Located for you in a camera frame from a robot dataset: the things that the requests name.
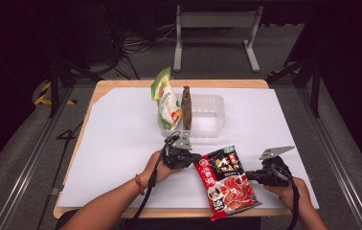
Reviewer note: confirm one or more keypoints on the aluminium floor rail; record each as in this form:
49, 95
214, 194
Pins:
26, 179
345, 166

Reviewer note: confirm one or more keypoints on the white paper table sheet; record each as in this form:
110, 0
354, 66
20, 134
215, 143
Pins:
115, 143

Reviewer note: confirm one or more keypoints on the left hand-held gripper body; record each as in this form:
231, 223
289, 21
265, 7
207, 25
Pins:
182, 142

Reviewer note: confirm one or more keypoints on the clear plastic container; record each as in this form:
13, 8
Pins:
209, 111

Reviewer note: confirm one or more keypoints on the gold foil snack bag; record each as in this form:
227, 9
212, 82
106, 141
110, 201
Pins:
186, 108

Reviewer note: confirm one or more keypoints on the person's right hand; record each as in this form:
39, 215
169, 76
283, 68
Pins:
294, 195

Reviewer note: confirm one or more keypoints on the red and black food packet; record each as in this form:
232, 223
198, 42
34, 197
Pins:
230, 188

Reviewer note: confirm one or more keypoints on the yellow and black hazard tape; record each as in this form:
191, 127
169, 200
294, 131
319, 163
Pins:
43, 96

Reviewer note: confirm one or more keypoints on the person's left hand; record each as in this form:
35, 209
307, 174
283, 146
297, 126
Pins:
155, 169

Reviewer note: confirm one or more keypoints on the white metal stand frame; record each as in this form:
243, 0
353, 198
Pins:
217, 19

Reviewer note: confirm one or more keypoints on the black metal stand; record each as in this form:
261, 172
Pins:
54, 89
314, 83

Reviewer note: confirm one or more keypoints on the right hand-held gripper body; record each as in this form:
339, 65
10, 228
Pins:
276, 172

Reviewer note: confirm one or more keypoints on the white and green snack bag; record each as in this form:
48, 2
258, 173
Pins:
167, 102

